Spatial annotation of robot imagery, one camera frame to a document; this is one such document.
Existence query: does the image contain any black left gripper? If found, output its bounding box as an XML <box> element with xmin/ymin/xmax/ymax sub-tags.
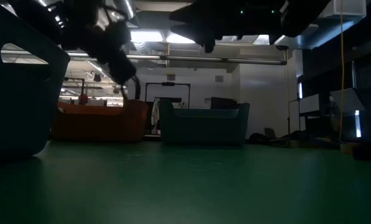
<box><xmin>59</xmin><ymin>0</ymin><xmax>137</xmax><ymax>86</ymax></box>

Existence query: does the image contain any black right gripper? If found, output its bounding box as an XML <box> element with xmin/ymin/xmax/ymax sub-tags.
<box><xmin>168</xmin><ymin>0</ymin><xmax>284</xmax><ymax>54</ymax></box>

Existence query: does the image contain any black rubber band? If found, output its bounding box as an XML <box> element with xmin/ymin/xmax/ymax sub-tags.
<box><xmin>119</xmin><ymin>73</ymin><xmax>142</xmax><ymax>101</ymax></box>

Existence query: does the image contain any ceiling light panel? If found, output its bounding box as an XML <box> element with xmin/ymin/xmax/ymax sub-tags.
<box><xmin>165</xmin><ymin>32</ymin><xmax>196</xmax><ymax>45</ymax></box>
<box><xmin>131</xmin><ymin>29</ymin><xmax>165</xmax><ymax>43</ymax></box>

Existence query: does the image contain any long metal ceiling pipe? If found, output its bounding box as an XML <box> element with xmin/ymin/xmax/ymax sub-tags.
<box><xmin>67</xmin><ymin>51</ymin><xmax>288</xmax><ymax>66</ymax></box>

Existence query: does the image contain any white hanging cloth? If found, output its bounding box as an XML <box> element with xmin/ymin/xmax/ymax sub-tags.
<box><xmin>150</xmin><ymin>98</ymin><xmax>161</xmax><ymax>126</ymax></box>

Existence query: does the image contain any orange plastic basket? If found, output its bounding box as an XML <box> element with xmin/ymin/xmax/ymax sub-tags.
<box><xmin>51</xmin><ymin>98</ymin><xmax>149</xmax><ymax>143</ymax></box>

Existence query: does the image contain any black monitor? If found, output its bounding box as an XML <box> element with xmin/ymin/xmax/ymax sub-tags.
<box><xmin>210</xmin><ymin>96</ymin><xmax>239</xmax><ymax>110</ymax></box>

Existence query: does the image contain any teal plastic basket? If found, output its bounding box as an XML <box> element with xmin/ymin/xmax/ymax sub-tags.
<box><xmin>158</xmin><ymin>99</ymin><xmax>251</xmax><ymax>146</ymax></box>

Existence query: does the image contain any blue-grey plastic basket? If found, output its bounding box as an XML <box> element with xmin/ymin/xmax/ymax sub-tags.
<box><xmin>0</xmin><ymin>0</ymin><xmax>71</xmax><ymax>161</ymax></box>

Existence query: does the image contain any blue ceiling beam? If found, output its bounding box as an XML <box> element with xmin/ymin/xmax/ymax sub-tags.
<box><xmin>292</xmin><ymin>17</ymin><xmax>344</xmax><ymax>50</ymax></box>

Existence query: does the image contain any green table mat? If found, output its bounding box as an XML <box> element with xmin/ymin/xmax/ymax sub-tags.
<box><xmin>0</xmin><ymin>139</ymin><xmax>371</xmax><ymax>224</ymax></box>

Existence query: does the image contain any white panel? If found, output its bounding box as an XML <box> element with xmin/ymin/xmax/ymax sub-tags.
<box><xmin>298</xmin><ymin>93</ymin><xmax>321</xmax><ymax>114</ymax></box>

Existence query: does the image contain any grey panel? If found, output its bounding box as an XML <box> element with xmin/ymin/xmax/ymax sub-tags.
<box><xmin>329</xmin><ymin>88</ymin><xmax>366</xmax><ymax>113</ymax></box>

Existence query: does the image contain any black metal frame stand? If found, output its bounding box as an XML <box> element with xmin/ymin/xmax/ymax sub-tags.
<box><xmin>144</xmin><ymin>82</ymin><xmax>191</xmax><ymax>110</ymax></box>
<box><xmin>63</xmin><ymin>77</ymin><xmax>86</xmax><ymax>106</ymax></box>

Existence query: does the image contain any round silver ventilation duct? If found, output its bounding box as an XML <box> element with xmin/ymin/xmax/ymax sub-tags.
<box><xmin>119</xmin><ymin>0</ymin><xmax>135</xmax><ymax>19</ymax></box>

